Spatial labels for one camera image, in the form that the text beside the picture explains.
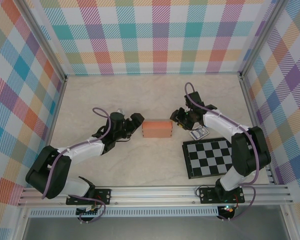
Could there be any orange paper box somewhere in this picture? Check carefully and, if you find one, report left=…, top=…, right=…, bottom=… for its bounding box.
left=141, top=119, right=174, bottom=139

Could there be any blue playing card deck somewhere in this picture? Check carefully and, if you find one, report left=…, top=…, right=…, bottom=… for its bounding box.
left=189, top=125, right=210, bottom=140

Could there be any black grey chessboard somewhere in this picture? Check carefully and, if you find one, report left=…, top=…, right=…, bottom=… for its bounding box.
left=181, top=138, right=235, bottom=180

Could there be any left controller circuit board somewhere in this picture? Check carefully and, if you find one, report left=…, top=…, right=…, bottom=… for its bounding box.
left=75, top=204, right=103, bottom=217

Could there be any controller circuit board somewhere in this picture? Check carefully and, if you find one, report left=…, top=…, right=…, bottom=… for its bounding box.
left=75, top=204, right=103, bottom=217
left=218, top=204, right=237, bottom=216

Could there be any right controller circuit board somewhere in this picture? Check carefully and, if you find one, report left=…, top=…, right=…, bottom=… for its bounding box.
left=218, top=204, right=237, bottom=216

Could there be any aluminium side rail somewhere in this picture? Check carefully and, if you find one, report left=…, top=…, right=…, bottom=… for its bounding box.
left=41, top=77, right=68, bottom=151
left=239, top=71, right=276, bottom=185

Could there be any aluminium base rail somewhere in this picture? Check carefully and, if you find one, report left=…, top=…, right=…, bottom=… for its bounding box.
left=17, top=185, right=295, bottom=208

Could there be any white slotted cable duct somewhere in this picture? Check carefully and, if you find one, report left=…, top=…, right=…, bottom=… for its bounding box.
left=29, top=208, right=220, bottom=218

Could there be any aluminium frame post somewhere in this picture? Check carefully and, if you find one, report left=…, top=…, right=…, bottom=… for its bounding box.
left=19, top=0, right=68, bottom=85
left=240, top=0, right=290, bottom=77

